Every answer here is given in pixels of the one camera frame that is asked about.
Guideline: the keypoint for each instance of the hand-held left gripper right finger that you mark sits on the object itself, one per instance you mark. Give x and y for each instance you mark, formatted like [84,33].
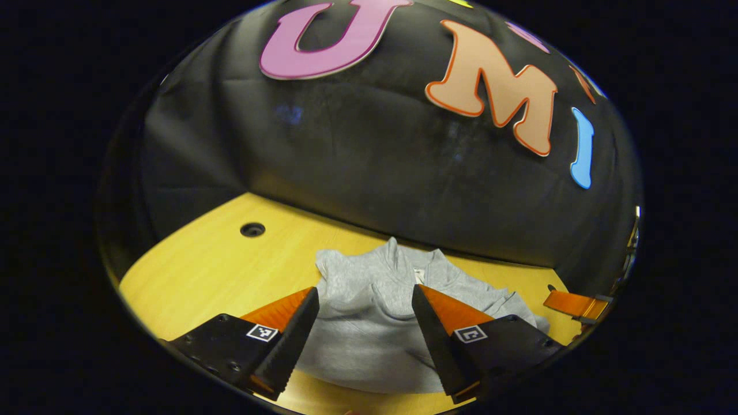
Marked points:
[439,346]

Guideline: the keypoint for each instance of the black backdrop cloth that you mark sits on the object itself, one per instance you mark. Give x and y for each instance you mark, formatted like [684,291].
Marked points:
[375,161]

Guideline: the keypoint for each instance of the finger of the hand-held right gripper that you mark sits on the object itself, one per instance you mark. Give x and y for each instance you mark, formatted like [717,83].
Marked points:
[571,304]

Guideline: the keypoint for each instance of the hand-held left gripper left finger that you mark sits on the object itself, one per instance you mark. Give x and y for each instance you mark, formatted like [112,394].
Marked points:
[297,346]

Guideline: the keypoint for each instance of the grey sweatshirt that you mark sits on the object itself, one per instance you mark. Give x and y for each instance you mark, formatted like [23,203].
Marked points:
[369,334]

